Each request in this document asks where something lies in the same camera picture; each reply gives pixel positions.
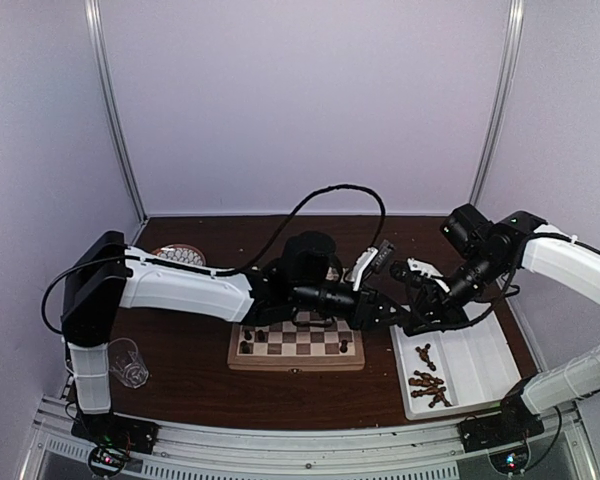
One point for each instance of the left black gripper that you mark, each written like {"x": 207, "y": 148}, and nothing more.
{"x": 367, "y": 312}

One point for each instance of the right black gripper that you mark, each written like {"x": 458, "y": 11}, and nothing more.
{"x": 440, "y": 306}

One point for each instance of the brown chess pieces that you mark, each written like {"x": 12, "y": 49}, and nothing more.
{"x": 424, "y": 355}

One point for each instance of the wooden chess board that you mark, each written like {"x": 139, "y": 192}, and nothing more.
{"x": 296, "y": 347}

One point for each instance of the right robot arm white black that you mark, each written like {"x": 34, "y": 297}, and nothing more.
{"x": 562, "y": 264}

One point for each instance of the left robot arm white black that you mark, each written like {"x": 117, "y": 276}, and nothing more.
{"x": 112, "y": 275}

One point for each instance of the brown chess piece pile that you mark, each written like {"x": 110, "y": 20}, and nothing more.
{"x": 429, "y": 388}

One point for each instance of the white plastic compartment tray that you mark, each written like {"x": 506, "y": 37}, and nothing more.
{"x": 475, "y": 363}

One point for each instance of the patterned ceramic plate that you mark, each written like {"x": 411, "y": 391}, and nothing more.
{"x": 182, "y": 253}

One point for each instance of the clear drinking glass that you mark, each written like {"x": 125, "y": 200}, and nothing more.
{"x": 126, "y": 363}

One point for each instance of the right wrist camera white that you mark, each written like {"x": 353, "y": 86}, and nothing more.
{"x": 417, "y": 270}

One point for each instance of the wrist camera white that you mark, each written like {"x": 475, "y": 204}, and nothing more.
{"x": 417, "y": 270}
{"x": 370, "y": 262}

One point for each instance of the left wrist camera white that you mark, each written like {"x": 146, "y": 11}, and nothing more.
{"x": 370, "y": 262}

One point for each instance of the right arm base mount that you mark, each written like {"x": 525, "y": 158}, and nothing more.
{"x": 479, "y": 433}

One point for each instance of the right aluminium frame post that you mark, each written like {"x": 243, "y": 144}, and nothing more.
{"x": 505, "y": 79}

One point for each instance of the aluminium frame post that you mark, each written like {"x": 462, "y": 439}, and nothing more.
{"x": 97, "y": 38}
{"x": 505, "y": 79}

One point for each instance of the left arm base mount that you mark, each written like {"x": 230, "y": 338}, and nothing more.
{"x": 115, "y": 432}

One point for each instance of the front aluminium rail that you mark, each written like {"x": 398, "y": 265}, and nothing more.
{"x": 416, "y": 451}

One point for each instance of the left aluminium frame post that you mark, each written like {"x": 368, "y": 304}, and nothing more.
{"x": 97, "y": 38}

